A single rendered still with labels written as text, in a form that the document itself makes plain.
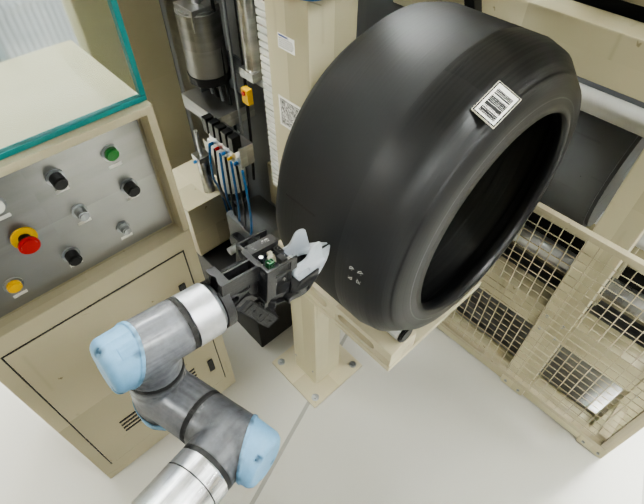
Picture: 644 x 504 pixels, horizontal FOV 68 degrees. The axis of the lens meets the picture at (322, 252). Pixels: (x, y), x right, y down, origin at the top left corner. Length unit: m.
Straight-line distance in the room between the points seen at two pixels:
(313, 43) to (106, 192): 0.57
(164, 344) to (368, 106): 0.43
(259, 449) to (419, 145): 0.44
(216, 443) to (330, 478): 1.28
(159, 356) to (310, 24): 0.62
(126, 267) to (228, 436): 0.74
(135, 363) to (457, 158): 0.48
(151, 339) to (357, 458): 1.39
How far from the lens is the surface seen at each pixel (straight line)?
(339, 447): 1.91
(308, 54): 0.96
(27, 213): 1.15
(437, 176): 0.67
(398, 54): 0.76
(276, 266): 0.63
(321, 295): 1.17
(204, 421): 0.63
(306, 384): 1.99
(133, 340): 0.59
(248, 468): 0.61
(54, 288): 1.29
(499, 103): 0.71
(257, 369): 2.05
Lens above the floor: 1.81
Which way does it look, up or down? 49 degrees down
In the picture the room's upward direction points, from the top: straight up
